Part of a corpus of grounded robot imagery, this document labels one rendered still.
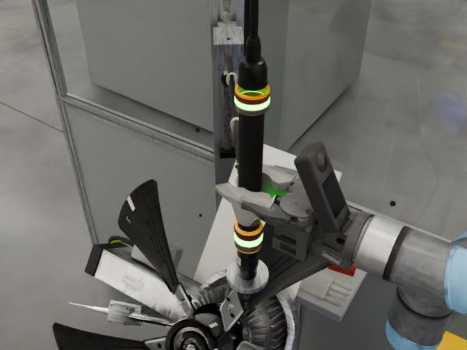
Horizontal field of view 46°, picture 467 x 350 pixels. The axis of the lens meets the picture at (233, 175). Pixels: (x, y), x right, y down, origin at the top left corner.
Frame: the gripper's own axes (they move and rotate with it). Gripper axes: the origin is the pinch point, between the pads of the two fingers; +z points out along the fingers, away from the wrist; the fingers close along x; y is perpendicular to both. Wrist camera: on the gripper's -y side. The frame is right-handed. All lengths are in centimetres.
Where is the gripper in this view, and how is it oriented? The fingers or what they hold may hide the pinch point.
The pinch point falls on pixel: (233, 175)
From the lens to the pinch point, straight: 78.8
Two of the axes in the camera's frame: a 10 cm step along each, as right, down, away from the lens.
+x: 5.3, -5.6, 6.4
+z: -8.5, -3.4, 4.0
